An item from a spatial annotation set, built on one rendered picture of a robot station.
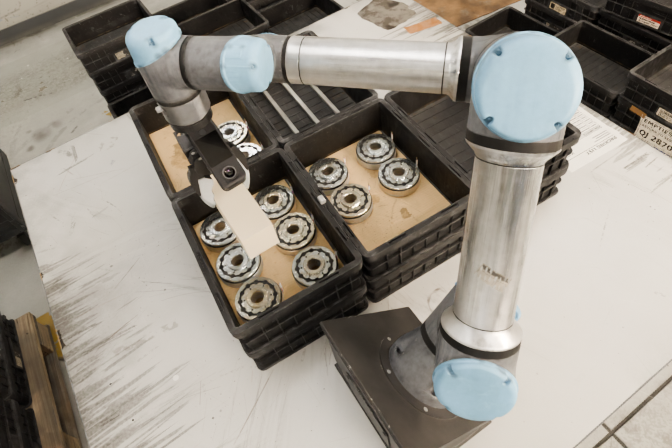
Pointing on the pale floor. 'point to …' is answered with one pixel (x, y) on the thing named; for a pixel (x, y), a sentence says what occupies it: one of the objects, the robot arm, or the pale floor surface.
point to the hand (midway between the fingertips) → (230, 196)
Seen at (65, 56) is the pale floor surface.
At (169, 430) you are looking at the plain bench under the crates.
